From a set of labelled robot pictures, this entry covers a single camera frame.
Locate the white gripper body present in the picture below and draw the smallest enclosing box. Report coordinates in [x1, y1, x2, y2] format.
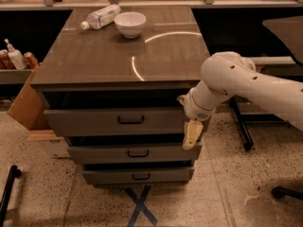
[184, 88, 218, 121]

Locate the grey top drawer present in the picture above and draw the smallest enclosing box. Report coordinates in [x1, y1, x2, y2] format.
[44, 107, 188, 136]

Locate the grey drawer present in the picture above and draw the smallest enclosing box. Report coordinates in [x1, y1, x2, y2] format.
[44, 107, 188, 136]
[67, 143, 202, 165]
[82, 166, 194, 185]

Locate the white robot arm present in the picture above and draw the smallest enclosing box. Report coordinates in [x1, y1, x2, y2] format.
[178, 52, 303, 150]

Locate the grey bottom drawer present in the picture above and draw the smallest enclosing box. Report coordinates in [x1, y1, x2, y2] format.
[82, 166, 194, 185]

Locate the grey drawer cabinet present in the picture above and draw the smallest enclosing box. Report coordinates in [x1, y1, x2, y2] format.
[31, 7, 209, 172]

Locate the grey middle drawer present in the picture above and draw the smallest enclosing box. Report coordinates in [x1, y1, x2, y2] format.
[67, 143, 202, 165]

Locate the white ceramic bowl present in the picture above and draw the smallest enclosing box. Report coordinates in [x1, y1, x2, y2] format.
[115, 11, 146, 39]

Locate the grey low shelf right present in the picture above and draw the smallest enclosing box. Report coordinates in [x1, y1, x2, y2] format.
[251, 57, 303, 77]

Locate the grey low shelf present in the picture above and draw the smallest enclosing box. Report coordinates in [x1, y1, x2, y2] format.
[251, 57, 303, 77]
[0, 69, 32, 85]

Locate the black chair base leg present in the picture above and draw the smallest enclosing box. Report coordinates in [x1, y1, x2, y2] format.
[271, 186, 303, 201]

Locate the clear plastic water bottle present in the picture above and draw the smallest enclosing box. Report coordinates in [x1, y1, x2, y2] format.
[80, 4, 121, 30]

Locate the brown cardboard box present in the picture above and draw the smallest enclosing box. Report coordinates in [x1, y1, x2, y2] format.
[8, 67, 50, 131]

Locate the white pump dispenser bottle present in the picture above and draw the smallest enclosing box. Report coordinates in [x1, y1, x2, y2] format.
[5, 39, 27, 70]

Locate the grey low shelf left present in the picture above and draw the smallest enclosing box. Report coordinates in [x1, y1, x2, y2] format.
[0, 69, 32, 85]

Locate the red soda can at edge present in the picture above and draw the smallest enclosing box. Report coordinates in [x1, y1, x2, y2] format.
[0, 49, 15, 69]

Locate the black metal bar left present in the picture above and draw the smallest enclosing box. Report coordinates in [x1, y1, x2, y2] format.
[0, 165, 22, 227]

